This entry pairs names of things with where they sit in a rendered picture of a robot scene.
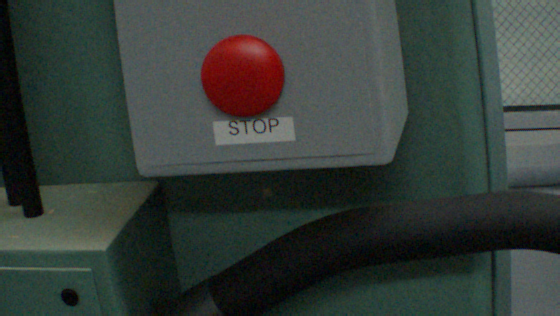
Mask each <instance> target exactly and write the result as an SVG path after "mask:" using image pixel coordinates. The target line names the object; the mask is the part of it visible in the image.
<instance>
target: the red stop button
mask: <svg viewBox="0 0 560 316"><path fill-rule="evenodd" d="M201 77H202V81H201V83H202V87H203V89H204V92H205V94H206V95H207V97H208V99H209V100H210V101H211V102H212V103H213V104H214V105H215V106H216V107H217V108H219V109H220V110H221V111H223V112H225V113H227V114H230V115H233V116H238V117H249V116H254V115H258V114H260V113H262V112H264V111H265V110H267V109H268V108H270V106H271V105H272V104H274V103H275V102H276V101H277V99H278V98H279V96H280V95H281V92H282V90H283V87H284V83H285V70H284V65H283V62H282V60H281V58H280V56H279V54H278V52H277V51H276V50H275V49H274V47H272V46H271V45H270V44H268V43H267V42H265V41H264V40H262V39H260V38H258V37H255V36H251V35H245V34H238V35H232V36H229V37H226V38H224V39H223V40H221V41H219V42H218V43H217V44H216V45H215V46H214V47H213V48H212V49H211V50H210V51H209V52H208V54H207V55H206V57H205V59H204V62H203V65H202V71H201Z"/></svg>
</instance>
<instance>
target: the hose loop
mask: <svg viewBox="0 0 560 316"><path fill-rule="evenodd" d="M519 249H526V250H533V251H538V250H540V251H544V252H548V253H555V254H559V255H560V195H557V194H553V193H547V192H546V193H540V192H532V191H494V192H489V193H483V194H472V195H463V196H453V197H444V198H433V199H423V200H414V201H404V202H403V203H393V204H383V205H375V206H368V207H361V208H354V209H350V210H346V211H342V212H338V213H334V214H330V215H327V216H324V217H321V218H319V219H316V220H314V221H311V222H308V223H306V224H303V225H301V226H299V227H297V228H295V229H293V230H291V231H289V232H288V233H286V234H284V235H282V236H280V237H278V238H276V239H275V240H273V241H271V242H270V243H267V244H265V245H264V246H262V247H261V248H259V249H257V250H256V251H254V252H252V253H251V254H249V255H248V256H246V257H244V258H243V259H242V260H241V261H239V262H237V263H236V264H234V265H233V266H231V267H229V268H228V269H226V270H223V271H221V272H220V273H218V274H217V275H211V276H210V277H208V278H207V279H205V280H203V281H202V282H200V283H199V284H195V286H193V287H192V288H190V289H188V290H187V291H185V292H183V293H182V294H180V295H177V296H176V297H175V298H173V299H172V300H170V301H168V302H167V303H164V304H162V305H161V306H160V307H158V308H157V309H156V310H155V312H154V314H153V316H259V315H261V314H262V313H264V312H266V311H267V310H269V309H271V308H272V307H274V306H276V305H279V304H281V303H282V302H284V301H286V300H287V299H289V298H290V297H291V296H293V295H295V294H296V293H298V292H300V291H301V290H303V289H305V288H307V287H309V286H311V285H313V284H315V283H317V282H319V281H321V280H323V279H325V278H328V277H331V276H333V275H336V274H339V273H342V272H345V271H350V270H354V269H358V268H362V267H369V266H377V265H385V264H394V263H396V262H407V261H418V260H428V259H434V258H440V257H451V256H462V255H466V254H472V253H483V252H494V251H496V250H519Z"/></svg>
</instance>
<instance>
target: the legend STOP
mask: <svg viewBox="0 0 560 316"><path fill-rule="evenodd" d="M213 128H214V134H215V141H216V145H219V144H236V143H253V142H270V141H288V140H296V138H295V130H294V123H293V117H278V118H262V119H246V120H230V121H214V122H213Z"/></svg>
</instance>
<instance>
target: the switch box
mask: <svg viewBox="0 0 560 316"><path fill-rule="evenodd" d="M114 4H115V6H114V9H115V14H116V20H117V21H116V25H117V31H118V36H119V39H118V42H119V48H120V52H121V64H122V69H123V75H124V81H125V83H124V87H125V93H126V98H127V103H128V109H129V121H130V127H131V133H132V138H133V144H134V150H135V156H136V162H137V168H138V171H139V173H140V175H141V176H143V177H166V176H184V175H203V174H222V173H241V172H260V171H280V170H299V169H318V168H336V167H355V166H374V165H386V164H388V163H390V162H392V161H393V159H394V156H395V153H396V147H397V144H398V142H399V139H400V136H401V133H402V130H403V128H404V125H405V122H406V119H407V116H408V113H409V111H408V101H407V91H406V89H405V80H404V71H403V60H402V50H401V41H400V40H399V30H398V21H397V11H396V6H395V1H394V0H114ZM238 34H245V35H251V36H255V37H258V38H260V39H262V40H264V41H265V42H267V43H268V44H270V45H271V46H272V47H274V49H275V50H276V51H277V52H278V54H279V56H280V58H281V60H282V62H283V65H284V70H285V83H284V87H283V90H282V92H281V95H280V96H279V98H278V99H277V101H276V102H275V103H274V104H272V105H271V106H270V108H268V109H267V110H265V111H264V112H262V113H260V114H258V115H254V116H249V117H238V116H233V115H230V114H227V113H225V112H223V111H221V110H220V109H219V108H217V107H216V106H215V105H214V104H213V103H212V102H211V101H210V100H209V99H208V97H207V95H206V94H205V92H204V89H203V87H202V83H201V81H202V77H201V71H202V65H203V62H204V59H205V57H206V55H207V54H208V52H209V51H210V50H211V49H212V48H213V47H214V46H215V45H216V44H217V43H218V42H219V41H221V40H223V39H224V38H226V37H229V36H232V35H238ZM278 117H293V123H294V130H295V138H296V140H288V141H270V142H253V143H236V144H219V145H216V141H215V134H214V128H213V122H214V121H230V120H246V119H262V118H278Z"/></svg>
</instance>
